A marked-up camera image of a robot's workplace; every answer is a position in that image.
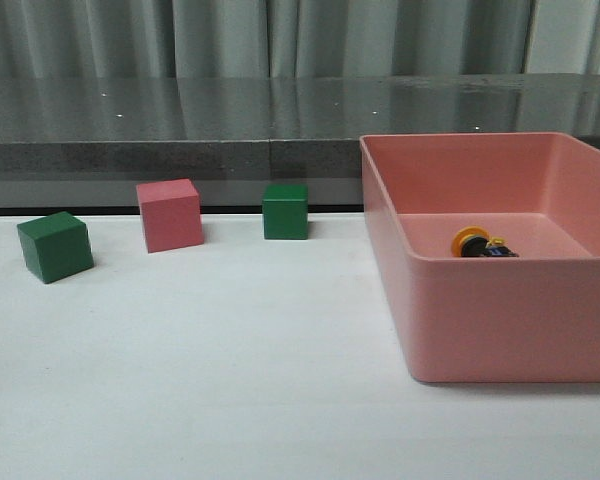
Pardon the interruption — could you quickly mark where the yellow push button switch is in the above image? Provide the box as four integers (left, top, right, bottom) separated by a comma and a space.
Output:
451, 226, 519, 258

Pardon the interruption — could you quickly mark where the right green cube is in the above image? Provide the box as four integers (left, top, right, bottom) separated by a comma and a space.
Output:
262, 184, 309, 240

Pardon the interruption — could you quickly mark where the green cube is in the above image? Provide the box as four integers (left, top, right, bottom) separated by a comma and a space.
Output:
262, 184, 309, 240
17, 211, 94, 284

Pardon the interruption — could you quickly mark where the pink cube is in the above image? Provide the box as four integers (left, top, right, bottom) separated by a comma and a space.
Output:
136, 178, 204, 253

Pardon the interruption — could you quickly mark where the grey stone counter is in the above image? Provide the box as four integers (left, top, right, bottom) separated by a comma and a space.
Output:
0, 74, 600, 214

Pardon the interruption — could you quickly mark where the left green cube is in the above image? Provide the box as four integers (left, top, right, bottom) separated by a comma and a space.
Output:
17, 211, 94, 284

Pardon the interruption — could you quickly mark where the pink plastic bin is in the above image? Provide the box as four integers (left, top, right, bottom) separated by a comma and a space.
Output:
360, 132, 600, 382

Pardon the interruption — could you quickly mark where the grey curtain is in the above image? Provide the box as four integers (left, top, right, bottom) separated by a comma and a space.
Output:
0, 1, 600, 78

